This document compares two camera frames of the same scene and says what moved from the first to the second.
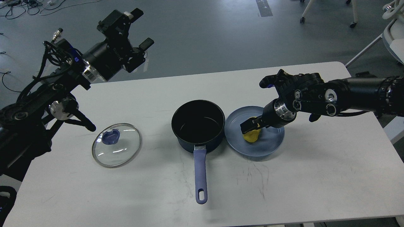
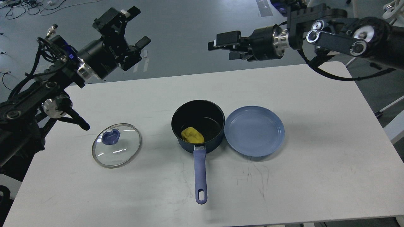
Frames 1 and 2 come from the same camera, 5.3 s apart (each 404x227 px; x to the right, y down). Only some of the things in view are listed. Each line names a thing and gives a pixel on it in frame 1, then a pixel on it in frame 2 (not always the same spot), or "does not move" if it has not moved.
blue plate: x=270 y=138 does not move
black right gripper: x=275 y=113 -> x=266 y=43
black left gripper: x=104 y=59 does not move
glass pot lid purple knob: x=111 y=137 does not move
